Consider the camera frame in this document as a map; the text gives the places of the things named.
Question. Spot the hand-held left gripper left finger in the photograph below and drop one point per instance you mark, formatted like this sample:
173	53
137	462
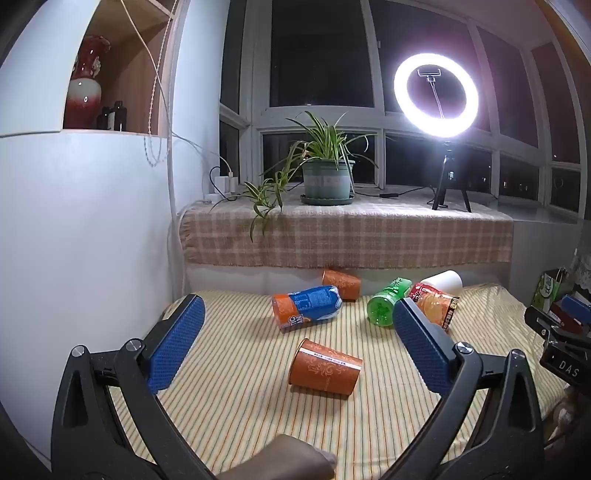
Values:
178	341

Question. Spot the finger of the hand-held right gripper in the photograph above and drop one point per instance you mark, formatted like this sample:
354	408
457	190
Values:
540	319
576	308

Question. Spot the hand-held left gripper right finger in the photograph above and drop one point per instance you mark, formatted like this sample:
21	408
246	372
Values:
422	350

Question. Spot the orange patterned paper cup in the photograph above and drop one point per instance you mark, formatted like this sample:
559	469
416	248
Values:
323	369
341	284

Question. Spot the red label plastic cup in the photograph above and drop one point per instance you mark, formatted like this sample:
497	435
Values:
434	307

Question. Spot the white paper cup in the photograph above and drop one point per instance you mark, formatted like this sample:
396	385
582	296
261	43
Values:
445	281

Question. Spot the green cardboard box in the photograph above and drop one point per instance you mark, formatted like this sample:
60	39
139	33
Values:
549	288

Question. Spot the green plastic bottle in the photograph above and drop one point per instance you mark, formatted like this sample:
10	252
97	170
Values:
385	304

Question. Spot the striped table mat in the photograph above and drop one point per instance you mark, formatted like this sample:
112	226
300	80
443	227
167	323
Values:
258	369

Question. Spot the blue and orange drink bottle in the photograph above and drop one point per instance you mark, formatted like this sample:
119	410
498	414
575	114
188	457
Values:
304	309

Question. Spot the checked beige cloth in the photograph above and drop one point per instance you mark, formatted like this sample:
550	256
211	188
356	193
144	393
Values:
369	235

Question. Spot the white pipe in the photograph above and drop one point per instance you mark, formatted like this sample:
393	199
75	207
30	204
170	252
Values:
173	207

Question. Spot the brown rounded object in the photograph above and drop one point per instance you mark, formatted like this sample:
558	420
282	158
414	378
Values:
281	461

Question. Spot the white charger plugs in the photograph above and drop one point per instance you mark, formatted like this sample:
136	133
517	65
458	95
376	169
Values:
227	181

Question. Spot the black tripod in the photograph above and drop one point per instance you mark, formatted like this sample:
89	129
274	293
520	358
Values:
445	180

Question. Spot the green pot saucer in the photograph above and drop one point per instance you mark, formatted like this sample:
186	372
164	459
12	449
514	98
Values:
328	200

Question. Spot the green flower pot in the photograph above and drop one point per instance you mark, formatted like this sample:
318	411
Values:
328	180

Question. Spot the small dark bottle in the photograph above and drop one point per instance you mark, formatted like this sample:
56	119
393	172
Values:
104	119

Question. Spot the spider plant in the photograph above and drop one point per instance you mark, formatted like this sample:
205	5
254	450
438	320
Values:
318	138

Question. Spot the phone holder clamp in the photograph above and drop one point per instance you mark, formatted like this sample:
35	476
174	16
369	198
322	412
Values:
431	83

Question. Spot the red and white vase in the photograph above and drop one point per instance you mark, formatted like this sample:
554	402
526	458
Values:
85	92

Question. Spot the wooden wall shelf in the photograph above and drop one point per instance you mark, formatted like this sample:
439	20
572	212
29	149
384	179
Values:
134	83

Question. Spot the white window frame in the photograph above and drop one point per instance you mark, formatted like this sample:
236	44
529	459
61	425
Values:
254	60

